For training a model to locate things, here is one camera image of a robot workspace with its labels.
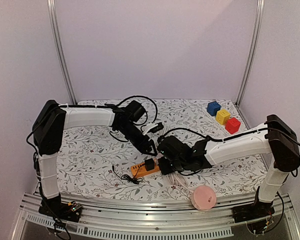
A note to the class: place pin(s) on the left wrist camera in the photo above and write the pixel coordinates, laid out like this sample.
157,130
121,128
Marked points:
152,128

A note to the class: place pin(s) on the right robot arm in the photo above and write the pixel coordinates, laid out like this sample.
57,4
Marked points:
273,137

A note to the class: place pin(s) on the aluminium post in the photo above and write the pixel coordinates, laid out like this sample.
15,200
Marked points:
51,6
252,51

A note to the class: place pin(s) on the blue cube socket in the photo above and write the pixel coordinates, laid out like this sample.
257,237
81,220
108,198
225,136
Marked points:
213,107

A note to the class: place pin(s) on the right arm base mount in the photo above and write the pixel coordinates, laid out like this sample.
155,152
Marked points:
254,211

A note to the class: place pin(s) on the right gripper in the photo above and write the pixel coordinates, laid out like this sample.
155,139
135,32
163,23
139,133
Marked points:
168,162

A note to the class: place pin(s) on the floral table mat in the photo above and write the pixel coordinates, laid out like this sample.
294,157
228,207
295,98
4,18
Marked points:
83,165

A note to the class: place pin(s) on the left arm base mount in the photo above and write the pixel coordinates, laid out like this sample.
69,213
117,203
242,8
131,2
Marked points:
55,208

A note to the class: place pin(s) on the white multi-socket power strip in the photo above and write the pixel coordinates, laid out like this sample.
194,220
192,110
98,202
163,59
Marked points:
213,128

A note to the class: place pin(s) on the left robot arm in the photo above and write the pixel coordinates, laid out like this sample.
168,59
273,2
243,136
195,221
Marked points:
55,119

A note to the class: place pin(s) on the right aluminium post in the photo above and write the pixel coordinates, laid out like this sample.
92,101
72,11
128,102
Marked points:
252,51

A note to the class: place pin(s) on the orange power strip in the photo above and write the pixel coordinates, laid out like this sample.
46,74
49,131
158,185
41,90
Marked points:
143,171

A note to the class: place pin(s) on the black power adapter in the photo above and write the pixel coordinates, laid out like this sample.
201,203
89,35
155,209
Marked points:
149,165

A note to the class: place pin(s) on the red cube socket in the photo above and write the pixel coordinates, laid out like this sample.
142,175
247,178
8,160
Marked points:
233,125

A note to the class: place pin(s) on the left aluminium post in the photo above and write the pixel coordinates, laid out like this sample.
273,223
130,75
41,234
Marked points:
51,6

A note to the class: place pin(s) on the aluminium front rail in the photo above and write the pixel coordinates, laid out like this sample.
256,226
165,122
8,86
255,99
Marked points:
113,219

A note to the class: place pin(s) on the yellow cube socket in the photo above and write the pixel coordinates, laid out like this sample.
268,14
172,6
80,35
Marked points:
222,116

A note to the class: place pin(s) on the pink round socket hub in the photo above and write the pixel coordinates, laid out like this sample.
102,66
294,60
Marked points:
203,198

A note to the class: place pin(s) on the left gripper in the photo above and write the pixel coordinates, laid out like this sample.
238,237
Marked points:
148,145

